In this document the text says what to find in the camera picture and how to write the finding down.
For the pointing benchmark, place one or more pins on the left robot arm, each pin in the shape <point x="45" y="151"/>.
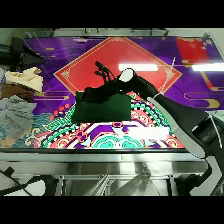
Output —
<point x="50" y="187"/>

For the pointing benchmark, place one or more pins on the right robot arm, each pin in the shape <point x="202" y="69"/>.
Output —
<point x="180" y="120"/>

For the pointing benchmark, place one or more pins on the cream garment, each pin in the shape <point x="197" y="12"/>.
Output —
<point x="25" y="78"/>

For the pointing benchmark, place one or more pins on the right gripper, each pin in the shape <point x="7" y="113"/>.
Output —
<point x="93" y="92"/>

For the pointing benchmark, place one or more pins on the brown garment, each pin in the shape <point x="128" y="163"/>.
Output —
<point x="16" y="91"/>

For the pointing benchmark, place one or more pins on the dark green garment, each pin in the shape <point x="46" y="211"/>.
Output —
<point x="110" y="111"/>

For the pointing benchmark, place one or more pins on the grey garment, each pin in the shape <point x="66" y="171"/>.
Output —
<point x="15" y="115"/>

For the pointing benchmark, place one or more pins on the black garment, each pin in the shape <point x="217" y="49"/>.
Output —
<point x="24" y="55"/>

